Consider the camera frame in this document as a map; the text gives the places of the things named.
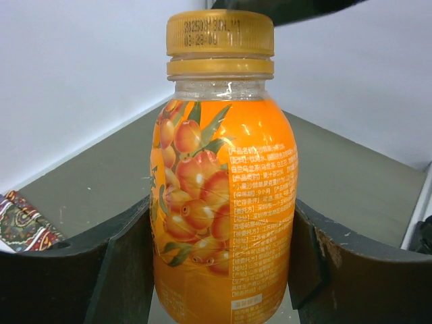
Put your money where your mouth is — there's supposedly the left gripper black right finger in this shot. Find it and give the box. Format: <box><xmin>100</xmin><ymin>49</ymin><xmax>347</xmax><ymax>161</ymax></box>
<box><xmin>288</xmin><ymin>200</ymin><xmax>431</xmax><ymax>323</ymax></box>

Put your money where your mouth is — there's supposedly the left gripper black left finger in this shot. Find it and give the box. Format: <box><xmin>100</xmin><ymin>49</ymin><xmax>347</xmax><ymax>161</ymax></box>
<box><xmin>1</xmin><ymin>197</ymin><xmax>151</xmax><ymax>323</ymax></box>

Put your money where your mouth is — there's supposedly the orange juice bottle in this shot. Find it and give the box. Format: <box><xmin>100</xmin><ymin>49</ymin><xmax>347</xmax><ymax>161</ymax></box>
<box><xmin>150</xmin><ymin>9</ymin><xmax>298</xmax><ymax>323</ymax></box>

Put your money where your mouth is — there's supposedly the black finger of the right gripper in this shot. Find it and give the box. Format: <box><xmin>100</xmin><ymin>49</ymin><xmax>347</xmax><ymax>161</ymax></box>
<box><xmin>210</xmin><ymin>0</ymin><xmax>363</xmax><ymax>27</ymax></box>

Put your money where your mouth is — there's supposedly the blue patterned placemat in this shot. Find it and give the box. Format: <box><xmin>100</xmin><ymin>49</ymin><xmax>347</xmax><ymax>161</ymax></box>
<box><xmin>1</xmin><ymin>190</ymin><xmax>65</xmax><ymax>253</ymax></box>

